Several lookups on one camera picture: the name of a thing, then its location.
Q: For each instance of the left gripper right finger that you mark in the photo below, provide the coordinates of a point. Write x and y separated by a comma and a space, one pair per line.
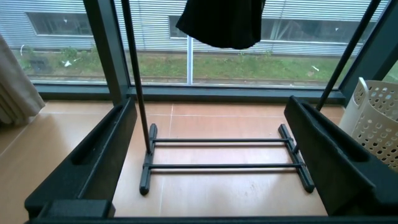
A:
335, 180

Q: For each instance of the white laundry basket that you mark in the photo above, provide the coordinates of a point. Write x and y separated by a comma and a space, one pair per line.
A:
349, 112

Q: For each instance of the black clothes rack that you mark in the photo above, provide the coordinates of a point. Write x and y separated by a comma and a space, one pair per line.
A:
217, 165

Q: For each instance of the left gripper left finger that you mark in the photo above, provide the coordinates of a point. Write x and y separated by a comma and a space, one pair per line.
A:
99, 174

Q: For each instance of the window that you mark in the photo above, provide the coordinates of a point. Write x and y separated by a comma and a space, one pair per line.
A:
217, 68

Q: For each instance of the beige curtain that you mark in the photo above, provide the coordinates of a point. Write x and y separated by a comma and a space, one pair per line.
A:
15, 93

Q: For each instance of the black shorts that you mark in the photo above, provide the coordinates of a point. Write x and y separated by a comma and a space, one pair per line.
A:
220, 25

